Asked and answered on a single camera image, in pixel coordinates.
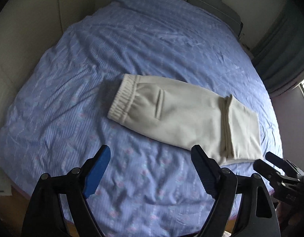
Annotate cream white pants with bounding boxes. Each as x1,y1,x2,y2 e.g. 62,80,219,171
108,74,263,165

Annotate blue checked duvet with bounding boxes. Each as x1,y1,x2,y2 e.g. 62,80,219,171
0,0,283,236

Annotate teal curtain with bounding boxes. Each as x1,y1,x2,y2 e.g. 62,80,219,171
252,0,304,97

